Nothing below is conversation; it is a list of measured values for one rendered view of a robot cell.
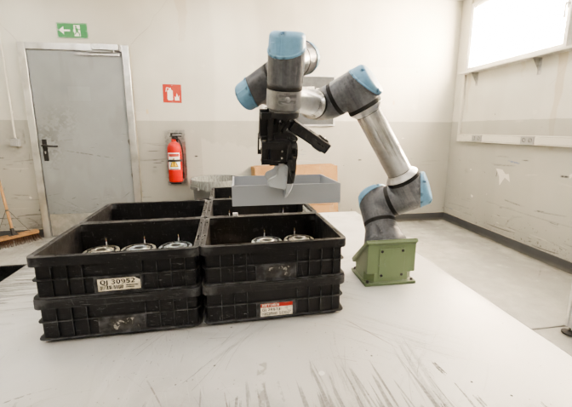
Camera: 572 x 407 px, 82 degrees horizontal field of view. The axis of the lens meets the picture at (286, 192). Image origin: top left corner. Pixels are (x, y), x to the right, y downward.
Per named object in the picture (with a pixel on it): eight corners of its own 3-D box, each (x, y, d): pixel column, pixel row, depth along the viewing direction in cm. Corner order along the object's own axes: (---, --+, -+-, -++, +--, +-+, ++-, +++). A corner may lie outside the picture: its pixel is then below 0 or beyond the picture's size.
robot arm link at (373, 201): (371, 231, 130) (363, 200, 137) (404, 220, 124) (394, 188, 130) (357, 222, 121) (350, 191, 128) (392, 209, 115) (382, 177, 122)
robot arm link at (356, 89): (397, 206, 129) (329, 81, 117) (437, 192, 122) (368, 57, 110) (397, 222, 119) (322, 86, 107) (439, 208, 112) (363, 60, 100)
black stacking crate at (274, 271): (317, 243, 122) (317, 214, 120) (346, 278, 94) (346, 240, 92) (207, 250, 115) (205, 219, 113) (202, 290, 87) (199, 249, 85)
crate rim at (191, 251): (205, 224, 114) (205, 217, 113) (199, 256, 85) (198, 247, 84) (77, 230, 107) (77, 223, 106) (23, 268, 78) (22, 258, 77)
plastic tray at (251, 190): (321, 190, 103) (321, 174, 102) (340, 202, 84) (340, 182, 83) (233, 192, 99) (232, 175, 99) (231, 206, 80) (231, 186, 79)
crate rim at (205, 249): (317, 218, 121) (317, 212, 120) (347, 246, 92) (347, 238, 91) (205, 224, 114) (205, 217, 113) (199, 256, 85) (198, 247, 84)
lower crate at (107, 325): (208, 279, 118) (206, 248, 115) (203, 329, 89) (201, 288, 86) (85, 289, 110) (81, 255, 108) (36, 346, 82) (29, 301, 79)
